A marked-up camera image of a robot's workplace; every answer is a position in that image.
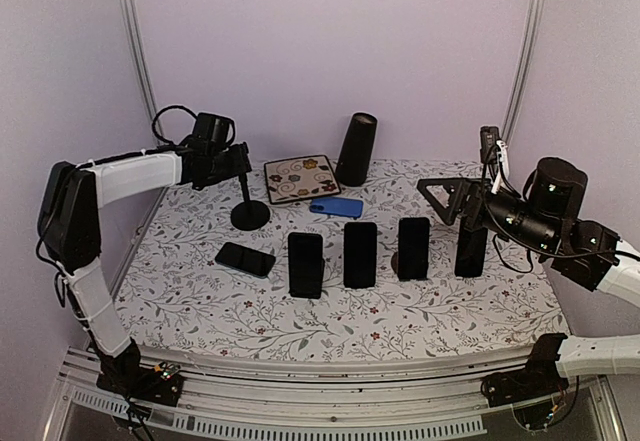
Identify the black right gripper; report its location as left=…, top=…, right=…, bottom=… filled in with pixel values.
left=417, top=176, right=558, bottom=255

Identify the blue edged black phone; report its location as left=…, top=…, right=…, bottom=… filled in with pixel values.
left=397, top=217, right=430, bottom=281

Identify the small black phone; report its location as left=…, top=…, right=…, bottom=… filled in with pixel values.
left=287, top=232, right=325, bottom=299

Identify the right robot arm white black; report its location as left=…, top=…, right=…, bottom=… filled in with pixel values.
left=417, top=157, right=639, bottom=305

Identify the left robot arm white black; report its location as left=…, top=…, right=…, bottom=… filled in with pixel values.
left=36, top=113, right=251, bottom=358

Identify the black tall phone holder stand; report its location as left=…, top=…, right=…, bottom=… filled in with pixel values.
left=231, top=173, right=270, bottom=231

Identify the teal cased dark phone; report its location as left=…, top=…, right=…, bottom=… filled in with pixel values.
left=214, top=242, right=276, bottom=278

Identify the blue phone face down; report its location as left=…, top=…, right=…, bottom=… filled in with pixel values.
left=310, top=197, right=364, bottom=219

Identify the floral square ceramic plate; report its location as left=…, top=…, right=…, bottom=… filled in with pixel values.
left=263, top=154, right=342, bottom=205

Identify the brown round wooden coaster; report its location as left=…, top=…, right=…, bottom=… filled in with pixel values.
left=391, top=253, right=399, bottom=273

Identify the black cylindrical speaker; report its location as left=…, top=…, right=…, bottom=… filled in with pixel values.
left=335, top=112, right=378, bottom=187

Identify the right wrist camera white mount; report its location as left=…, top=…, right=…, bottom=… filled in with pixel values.
left=480, top=126, right=509, bottom=194

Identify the black braided left cable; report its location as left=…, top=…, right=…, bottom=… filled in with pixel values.
left=150, top=104, right=199, bottom=145

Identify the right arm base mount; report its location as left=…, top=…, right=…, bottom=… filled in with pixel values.
left=480, top=333, right=569, bottom=407

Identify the left aluminium frame post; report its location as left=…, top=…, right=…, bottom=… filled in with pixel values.
left=119, top=0, right=157, bottom=119

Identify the aluminium frame post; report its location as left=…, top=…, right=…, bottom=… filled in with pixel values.
left=502, top=0, right=545, bottom=143
left=119, top=0, right=157, bottom=119

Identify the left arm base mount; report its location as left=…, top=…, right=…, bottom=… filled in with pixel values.
left=96, top=351, right=184, bottom=407

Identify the right aluminium frame post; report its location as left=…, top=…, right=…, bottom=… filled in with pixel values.
left=502, top=0, right=545, bottom=143

